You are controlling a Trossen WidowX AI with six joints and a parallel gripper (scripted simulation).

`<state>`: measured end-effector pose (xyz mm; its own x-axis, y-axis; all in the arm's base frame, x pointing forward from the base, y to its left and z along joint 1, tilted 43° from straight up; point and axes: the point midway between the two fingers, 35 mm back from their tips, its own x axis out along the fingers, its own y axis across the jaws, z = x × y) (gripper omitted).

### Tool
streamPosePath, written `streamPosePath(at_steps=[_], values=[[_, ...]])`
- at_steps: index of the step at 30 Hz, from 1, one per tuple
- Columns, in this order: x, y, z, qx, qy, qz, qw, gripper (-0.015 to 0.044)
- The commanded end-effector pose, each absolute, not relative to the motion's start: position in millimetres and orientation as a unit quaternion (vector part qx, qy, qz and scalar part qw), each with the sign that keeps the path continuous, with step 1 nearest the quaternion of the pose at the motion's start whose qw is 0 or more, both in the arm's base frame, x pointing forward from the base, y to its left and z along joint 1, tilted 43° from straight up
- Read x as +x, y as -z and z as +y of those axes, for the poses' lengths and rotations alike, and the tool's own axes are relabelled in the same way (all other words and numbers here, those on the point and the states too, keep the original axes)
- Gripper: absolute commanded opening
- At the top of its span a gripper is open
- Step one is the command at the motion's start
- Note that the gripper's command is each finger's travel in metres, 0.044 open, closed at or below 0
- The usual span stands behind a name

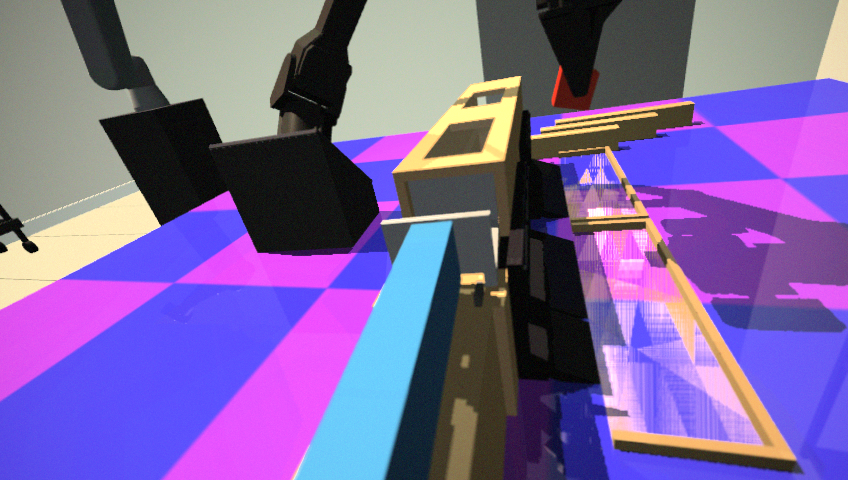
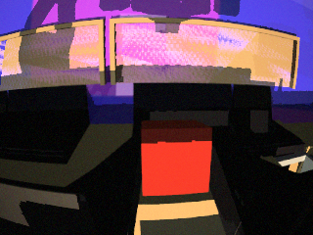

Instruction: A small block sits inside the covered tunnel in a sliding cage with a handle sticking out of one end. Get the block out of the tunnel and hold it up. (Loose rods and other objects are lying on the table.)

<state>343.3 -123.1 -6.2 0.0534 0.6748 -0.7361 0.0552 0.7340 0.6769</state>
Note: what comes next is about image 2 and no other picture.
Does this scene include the red block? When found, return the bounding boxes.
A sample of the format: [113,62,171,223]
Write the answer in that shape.
[142,120,212,196]

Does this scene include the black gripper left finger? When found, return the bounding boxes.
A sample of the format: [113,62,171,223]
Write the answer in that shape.
[0,134,142,235]

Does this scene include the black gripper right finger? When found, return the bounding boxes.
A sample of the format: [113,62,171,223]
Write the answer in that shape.
[208,136,313,235]

